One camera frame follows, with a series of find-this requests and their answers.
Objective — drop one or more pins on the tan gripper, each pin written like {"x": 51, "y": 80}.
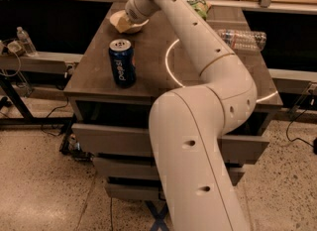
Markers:
{"x": 136, "y": 14}

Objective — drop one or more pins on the white paper bowl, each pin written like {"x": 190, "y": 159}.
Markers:
{"x": 136, "y": 27}

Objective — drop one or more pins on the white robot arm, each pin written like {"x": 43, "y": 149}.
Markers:
{"x": 186, "y": 123}

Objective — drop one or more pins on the green rice chip bag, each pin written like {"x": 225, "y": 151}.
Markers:
{"x": 201, "y": 7}

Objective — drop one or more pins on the blue pepsi can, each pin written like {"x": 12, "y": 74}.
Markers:
{"x": 121, "y": 54}

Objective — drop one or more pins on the grey drawer cabinet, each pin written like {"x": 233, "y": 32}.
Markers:
{"x": 161, "y": 65}

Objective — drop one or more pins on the grey side bench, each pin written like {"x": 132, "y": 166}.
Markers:
{"x": 55, "y": 63}

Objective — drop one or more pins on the small background water bottle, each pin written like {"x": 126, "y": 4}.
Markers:
{"x": 27, "y": 43}

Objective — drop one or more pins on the clear plastic water bottle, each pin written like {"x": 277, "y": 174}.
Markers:
{"x": 243, "y": 40}

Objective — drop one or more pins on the top drawer with handle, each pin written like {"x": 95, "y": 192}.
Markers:
{"x": 100, "y": 139}

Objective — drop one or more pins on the drawer with handle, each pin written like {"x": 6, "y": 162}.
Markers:
{"x": 100, "y": 139}
{"x": 128, "y": 170}
{"x": 133, "y": 192}

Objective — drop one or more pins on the middle drawer with handle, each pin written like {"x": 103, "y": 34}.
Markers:
{"x": 128, "y": 170}

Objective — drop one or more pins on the bottom drawer with handle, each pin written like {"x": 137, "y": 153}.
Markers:
{"x": 133, "y": 192}

